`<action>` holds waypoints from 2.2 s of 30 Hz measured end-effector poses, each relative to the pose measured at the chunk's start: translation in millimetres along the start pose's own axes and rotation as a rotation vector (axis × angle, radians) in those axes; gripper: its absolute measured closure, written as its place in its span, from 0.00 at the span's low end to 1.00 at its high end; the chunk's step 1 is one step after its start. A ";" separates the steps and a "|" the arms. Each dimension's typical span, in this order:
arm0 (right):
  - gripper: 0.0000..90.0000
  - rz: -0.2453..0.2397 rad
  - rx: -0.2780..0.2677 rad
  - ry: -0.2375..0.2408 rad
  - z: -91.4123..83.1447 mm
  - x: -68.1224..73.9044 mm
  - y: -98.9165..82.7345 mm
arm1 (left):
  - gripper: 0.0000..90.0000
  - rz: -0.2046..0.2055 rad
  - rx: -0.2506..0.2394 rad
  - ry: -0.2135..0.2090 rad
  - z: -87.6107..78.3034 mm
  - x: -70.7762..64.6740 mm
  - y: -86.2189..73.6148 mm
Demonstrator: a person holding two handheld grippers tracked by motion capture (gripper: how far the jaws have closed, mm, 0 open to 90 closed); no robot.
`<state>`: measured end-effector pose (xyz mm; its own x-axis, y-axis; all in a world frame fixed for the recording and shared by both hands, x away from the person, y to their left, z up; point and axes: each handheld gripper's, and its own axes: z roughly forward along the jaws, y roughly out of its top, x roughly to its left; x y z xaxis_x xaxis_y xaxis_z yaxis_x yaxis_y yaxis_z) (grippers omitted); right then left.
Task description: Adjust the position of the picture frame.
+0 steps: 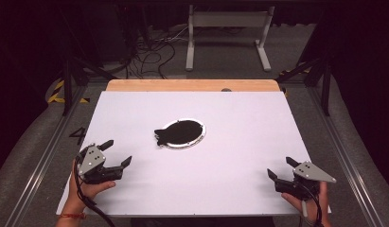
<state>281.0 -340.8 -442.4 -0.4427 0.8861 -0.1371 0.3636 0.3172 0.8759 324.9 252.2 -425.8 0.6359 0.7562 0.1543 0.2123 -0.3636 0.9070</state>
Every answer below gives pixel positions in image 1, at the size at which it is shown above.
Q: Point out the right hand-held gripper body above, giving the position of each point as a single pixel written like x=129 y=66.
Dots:
x=312 y=172

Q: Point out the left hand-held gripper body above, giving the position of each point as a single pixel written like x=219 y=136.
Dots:
x=91 y=160

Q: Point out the oval silver photo frame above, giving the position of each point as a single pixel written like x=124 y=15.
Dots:
x=182 y=132

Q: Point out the person's left hand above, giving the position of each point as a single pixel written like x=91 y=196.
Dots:
x=80 y=195

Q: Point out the person's right hand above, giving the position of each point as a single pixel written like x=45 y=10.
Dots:
x=312 y=209

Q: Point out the white board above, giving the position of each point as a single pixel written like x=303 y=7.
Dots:
x=233 y=176

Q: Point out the yellow black hazard tape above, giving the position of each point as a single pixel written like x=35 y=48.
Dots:
x=58 y=99

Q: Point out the black metal stand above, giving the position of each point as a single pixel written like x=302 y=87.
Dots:
x=325 y=91
x=67 y=88

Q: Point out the white metal stand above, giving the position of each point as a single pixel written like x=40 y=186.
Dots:
x=228 y=19

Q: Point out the aluminium floor rail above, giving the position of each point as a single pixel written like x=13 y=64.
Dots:
x=40 y=164
x=346 y=164

